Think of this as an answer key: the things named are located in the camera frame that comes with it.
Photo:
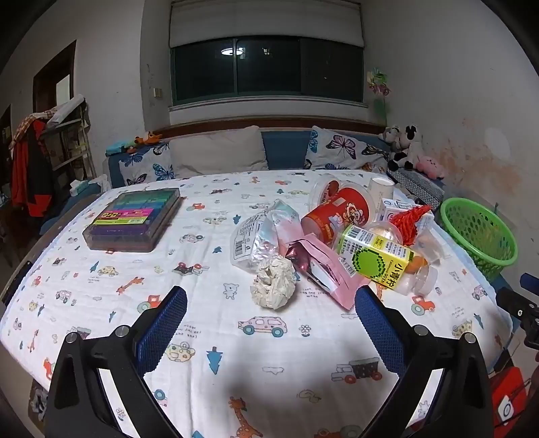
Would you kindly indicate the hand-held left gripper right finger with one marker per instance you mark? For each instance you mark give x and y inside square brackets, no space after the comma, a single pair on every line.
[379,324]

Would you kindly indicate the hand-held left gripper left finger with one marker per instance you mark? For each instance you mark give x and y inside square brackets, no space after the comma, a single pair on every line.
[164,324]

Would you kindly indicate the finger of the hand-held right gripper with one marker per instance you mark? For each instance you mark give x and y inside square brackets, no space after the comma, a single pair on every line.
[516,305]
[531,281]

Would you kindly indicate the green plastic basket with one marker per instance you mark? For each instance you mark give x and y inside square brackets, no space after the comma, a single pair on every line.
[497,252]

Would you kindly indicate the red printed cup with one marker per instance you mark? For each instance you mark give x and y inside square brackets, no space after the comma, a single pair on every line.
[341,214]

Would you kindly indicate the pastel plastic packet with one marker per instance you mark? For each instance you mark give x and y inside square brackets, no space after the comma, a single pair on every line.
[282,223]

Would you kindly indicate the printed white blanket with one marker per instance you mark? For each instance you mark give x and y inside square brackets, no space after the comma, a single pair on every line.
[126,303]

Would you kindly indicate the clear plastic bottle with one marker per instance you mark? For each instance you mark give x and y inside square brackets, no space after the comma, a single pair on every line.
[421,278]

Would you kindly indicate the yellow green drink carton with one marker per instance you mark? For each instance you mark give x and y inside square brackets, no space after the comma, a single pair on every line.
[370,257]

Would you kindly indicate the pink foil packet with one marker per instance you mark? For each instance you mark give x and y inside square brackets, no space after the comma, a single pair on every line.
[324,265]

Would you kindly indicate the clear plastic cup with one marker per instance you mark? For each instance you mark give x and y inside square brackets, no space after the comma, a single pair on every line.
[431,248]

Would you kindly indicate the red mesh net bag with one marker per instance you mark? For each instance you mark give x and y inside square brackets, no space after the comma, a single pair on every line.
[410,221]

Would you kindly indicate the plastic case of coloured blocks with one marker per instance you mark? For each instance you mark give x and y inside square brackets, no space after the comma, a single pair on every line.
[130,219]

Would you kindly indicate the crumpled paper ball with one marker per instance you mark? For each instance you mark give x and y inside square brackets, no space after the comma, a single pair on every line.
[273,282]

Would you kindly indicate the small white box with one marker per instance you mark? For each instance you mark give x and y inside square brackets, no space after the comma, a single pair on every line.
[393,208]

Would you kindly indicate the small white cup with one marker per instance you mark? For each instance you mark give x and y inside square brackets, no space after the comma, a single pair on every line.
[381,187]

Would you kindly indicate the grey striped cloth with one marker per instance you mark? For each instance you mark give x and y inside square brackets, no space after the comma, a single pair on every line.
[417,187]

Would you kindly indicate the pink plush toy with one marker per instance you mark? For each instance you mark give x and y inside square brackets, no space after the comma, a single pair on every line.
[427,165]

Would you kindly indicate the butterfly print pillow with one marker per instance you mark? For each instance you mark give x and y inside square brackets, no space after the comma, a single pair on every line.
[345,147]
[143,166]

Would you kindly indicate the tissue box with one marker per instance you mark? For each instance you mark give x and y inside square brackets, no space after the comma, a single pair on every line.
[82,187]

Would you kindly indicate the black white plush toy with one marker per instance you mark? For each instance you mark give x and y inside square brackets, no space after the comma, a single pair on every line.
[406,147]

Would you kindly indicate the beige pillow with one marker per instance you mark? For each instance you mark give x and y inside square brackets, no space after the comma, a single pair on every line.
[219,151]

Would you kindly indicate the orange plush toy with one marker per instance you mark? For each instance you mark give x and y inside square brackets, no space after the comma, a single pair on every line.
[145,139]

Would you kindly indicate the spotted white plush toy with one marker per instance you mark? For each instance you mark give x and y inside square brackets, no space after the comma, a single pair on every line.
[387,135]

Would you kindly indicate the blue cushion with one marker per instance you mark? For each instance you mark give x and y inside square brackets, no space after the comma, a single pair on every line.
[286,149]

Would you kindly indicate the metal shelf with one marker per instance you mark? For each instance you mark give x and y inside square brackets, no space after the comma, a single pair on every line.
[69,143]

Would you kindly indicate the red and black clothes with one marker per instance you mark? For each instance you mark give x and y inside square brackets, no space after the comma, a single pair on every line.
[29,168]

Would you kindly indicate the brown door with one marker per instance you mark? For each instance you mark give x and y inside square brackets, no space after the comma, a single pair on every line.
[46,84]

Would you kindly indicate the dark window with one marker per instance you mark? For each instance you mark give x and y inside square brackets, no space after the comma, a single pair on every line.
[269,71]

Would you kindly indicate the white roller blind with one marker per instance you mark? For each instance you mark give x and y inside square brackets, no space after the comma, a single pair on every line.
[265,21]

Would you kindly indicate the paper flower wall decoration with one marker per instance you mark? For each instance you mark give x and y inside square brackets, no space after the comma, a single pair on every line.
[378,90]

